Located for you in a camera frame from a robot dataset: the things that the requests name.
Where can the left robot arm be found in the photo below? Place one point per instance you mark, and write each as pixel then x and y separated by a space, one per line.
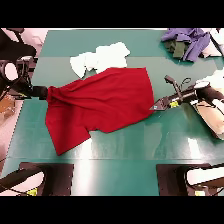
pixel 10 71

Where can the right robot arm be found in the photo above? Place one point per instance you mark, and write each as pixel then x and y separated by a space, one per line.
pixel 213 96

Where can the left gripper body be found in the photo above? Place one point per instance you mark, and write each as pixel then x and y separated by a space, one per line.
pixel 40 93

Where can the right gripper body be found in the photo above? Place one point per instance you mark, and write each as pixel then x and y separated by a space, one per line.
pixel 181 97

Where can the purple garment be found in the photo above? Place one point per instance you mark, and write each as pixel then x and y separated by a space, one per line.
pixel 196 38

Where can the dark green garment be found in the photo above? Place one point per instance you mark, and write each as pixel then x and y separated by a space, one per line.
pixel 179 49

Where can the white garment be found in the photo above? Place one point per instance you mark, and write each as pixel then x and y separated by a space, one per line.
pixel 216 41
pixel 216 77
pixel 106 55

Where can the red T-shirt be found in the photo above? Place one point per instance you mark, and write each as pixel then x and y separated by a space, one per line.
pixel 103 100

